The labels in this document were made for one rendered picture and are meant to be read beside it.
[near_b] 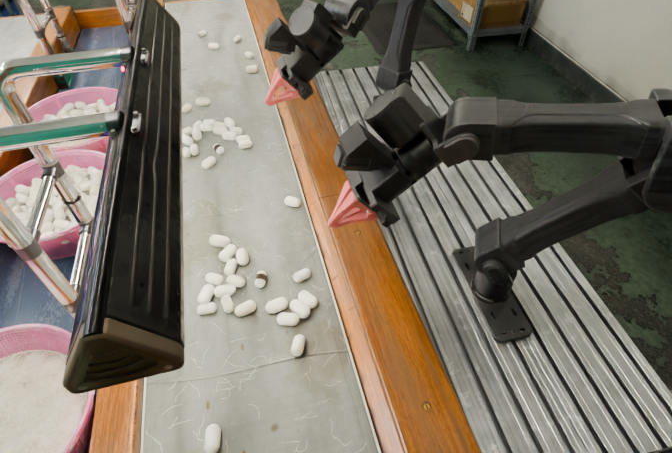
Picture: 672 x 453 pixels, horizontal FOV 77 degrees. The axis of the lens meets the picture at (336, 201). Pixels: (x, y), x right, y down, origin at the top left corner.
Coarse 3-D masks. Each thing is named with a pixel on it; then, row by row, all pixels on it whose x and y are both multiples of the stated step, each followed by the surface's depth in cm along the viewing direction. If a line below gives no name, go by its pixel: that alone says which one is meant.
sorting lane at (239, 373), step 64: (192, 64) 128; (256, 64) 128; (192, 128) 105; (256, 128) 105; (192, 192) 89; (256, 192) 89; (192, 256) 77; (256, 256) 77; (320, 256) 76; (192, 320) 68; (256, 320) 68; (320, 320) 68; (192, 384) 60; (256, 384) 60; (320, 384) 60; (192, 448) 55; (256, 448) 55; (320, 448) 55
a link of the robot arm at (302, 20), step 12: (312, 0) 78; (300, 12) 78; (312, 12) 77; (324, 12) 79; (360, 12) 82; (300, 24) 78; (312, 24) 77; (324, 24) 80; (336, 24) 83; (348, 24) 83; (360, 24) 84; (300, 36) 78; (312, 36) 79; (324, 36) 81; (312, 48) 83
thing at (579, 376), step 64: (448, 192) 99; (512, 192) 99; (448, 256) 85; (448, 320) 77; (576, 320) 77; (512, 384) 67; (576, 384) 67; (640, 384) 67; (512, 448) 61; (576, 448) 61; (640, 448) 61
